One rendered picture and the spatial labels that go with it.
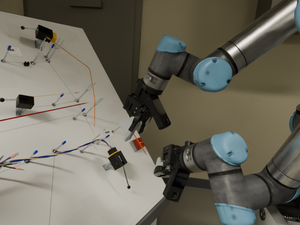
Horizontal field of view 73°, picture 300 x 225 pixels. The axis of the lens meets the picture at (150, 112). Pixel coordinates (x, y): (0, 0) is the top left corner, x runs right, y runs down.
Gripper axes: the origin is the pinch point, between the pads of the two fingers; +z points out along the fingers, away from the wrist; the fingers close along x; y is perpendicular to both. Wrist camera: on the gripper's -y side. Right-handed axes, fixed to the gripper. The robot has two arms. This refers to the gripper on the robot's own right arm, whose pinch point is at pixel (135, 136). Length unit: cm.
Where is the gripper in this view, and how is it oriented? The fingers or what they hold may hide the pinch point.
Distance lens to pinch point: 73.6
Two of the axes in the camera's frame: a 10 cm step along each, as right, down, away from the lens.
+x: -5.2, 2.2, -8.3
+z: -4.0, 7.9, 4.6
